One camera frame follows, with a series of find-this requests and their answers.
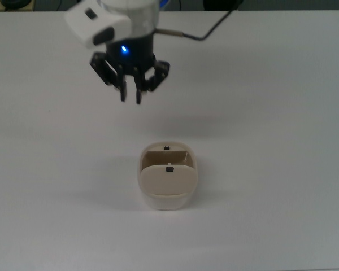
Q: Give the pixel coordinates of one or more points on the small beige trash can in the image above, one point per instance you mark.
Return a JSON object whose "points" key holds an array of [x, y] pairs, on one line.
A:
{"points": [[166, 183]]}

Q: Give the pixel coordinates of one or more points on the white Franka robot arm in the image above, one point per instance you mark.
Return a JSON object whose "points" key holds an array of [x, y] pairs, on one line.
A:
{"points": [[101, 22]]}

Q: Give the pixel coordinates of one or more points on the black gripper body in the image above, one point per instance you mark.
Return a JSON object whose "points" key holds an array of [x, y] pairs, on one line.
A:
{"points": [[135, 56]]}

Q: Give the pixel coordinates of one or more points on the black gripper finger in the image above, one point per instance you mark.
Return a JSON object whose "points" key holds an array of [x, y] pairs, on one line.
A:
{"points": [[108, 72], [156, 74]]}

